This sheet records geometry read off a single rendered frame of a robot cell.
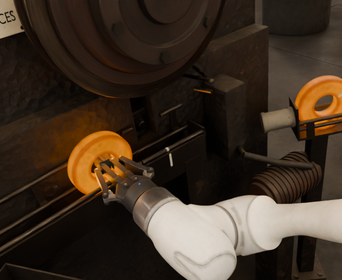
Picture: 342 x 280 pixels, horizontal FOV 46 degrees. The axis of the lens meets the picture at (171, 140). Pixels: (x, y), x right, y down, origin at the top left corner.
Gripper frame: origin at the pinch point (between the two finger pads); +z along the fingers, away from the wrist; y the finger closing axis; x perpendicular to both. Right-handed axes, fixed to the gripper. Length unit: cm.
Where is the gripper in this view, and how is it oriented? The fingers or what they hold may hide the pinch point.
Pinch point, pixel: (100, 158)
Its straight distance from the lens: 95.6
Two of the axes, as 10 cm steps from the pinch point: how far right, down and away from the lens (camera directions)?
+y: 7.9, -4.2, 4.4
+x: -1.0, -8.0, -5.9
